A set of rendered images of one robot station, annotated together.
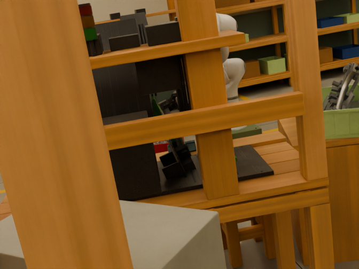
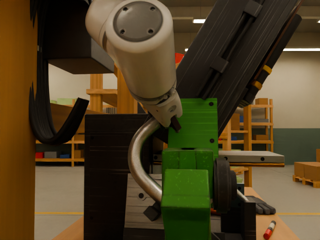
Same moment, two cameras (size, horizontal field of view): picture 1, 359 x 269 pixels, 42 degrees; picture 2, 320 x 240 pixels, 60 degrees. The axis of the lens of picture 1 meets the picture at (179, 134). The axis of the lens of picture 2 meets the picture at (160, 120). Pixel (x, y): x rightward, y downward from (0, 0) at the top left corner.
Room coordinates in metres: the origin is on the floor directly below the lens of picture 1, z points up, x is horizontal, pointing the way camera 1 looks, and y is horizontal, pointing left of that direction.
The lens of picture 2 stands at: (2.26, -0.57, 1.20)
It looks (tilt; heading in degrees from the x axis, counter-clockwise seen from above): 2 degrees up; 101
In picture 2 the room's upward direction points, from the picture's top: straight up
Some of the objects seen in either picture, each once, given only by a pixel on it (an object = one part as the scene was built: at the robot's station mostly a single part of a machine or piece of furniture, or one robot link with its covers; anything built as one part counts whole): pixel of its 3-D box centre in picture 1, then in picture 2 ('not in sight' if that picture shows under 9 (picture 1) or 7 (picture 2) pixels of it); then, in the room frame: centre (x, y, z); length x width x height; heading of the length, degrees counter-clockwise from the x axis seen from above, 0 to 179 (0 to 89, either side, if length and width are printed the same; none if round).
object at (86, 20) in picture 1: (87, 22); not in sight; (1.83, 0.27, 1.67); 0.05 x 0.05 x 0.05
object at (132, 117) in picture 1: (121, 156); (130, 169); (2.00, 0.27, 1.07); 0.30 x 0.18 x 0.34; 94
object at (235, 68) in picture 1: (231, 78); not in sight; (2.82, -0.37, 1.19); 0.19 x 0.12 x 0.24; 78
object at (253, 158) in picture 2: not in sight; (206, 157); (2.23, 0.26, 1.11); 0.39 x 0.16 x 0.03; 4
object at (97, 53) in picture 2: (157, 71); (81, 36); (1.94, 0.05, 1.42); 0.17 x 0.12 x 0.15; 94
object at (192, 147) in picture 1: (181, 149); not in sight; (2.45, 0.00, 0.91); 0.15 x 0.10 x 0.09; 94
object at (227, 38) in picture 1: (126, 54); not in sight; (1.88, 0.16, 1.52); 0.90 x 0.25 x 0.04; 94
